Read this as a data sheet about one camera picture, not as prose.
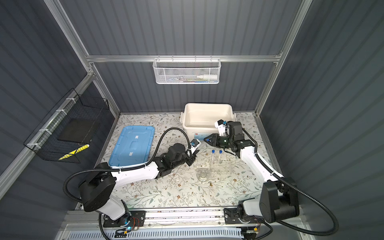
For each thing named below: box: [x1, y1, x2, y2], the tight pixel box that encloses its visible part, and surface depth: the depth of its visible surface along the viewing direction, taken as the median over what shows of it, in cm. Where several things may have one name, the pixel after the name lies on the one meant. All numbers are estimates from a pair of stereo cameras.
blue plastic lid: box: [108, 125, 155, 167], surface depth 104 cm
